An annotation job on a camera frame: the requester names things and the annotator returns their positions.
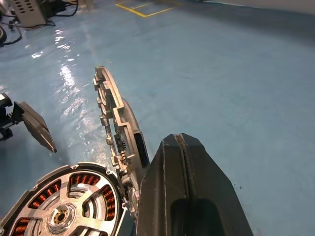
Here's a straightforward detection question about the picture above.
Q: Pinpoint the blue plastic table cover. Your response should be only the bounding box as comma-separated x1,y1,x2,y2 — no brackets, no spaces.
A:
0,9,315,236

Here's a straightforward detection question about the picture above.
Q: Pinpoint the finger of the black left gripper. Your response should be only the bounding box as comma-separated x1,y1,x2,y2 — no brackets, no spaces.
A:
11,101,58,153

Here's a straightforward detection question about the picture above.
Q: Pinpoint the motor stator with copper coils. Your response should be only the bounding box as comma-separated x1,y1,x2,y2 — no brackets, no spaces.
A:
0,162,128,236

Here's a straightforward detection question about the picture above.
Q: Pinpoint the black floor cable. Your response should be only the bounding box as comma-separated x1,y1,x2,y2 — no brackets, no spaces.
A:
45,0,79,18
0,21,56,48

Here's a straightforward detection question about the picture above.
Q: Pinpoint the beige vented equipment cabinet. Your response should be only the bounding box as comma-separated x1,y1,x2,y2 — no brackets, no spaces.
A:
11,0,50,30

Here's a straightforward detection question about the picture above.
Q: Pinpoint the round motor cover with circuit board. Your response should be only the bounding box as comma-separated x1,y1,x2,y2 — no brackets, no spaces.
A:
93,64,151,222

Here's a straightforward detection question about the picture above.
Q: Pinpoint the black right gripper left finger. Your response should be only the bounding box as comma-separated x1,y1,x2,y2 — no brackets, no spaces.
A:
135,134,195,236

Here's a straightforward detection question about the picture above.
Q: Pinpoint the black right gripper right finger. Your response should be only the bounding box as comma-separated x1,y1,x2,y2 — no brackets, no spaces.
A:
178,133,254,236

